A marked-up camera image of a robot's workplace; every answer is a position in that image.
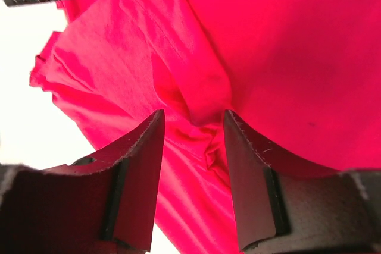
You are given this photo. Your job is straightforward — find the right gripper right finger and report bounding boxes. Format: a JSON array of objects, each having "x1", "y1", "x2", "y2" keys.
[{"x1": 223, "y1": 110, "x2": 380, "y2": 253}]

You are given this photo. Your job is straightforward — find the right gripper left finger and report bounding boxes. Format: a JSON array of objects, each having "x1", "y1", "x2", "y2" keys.
[{"x1": 1, "y1": 110, "x2": 165, "y2": 253}]

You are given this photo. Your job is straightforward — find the red t shirt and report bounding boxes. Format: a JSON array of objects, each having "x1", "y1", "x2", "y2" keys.
[{"x1": 30, "y1": 0, "x2": 380, "y2": 253}]

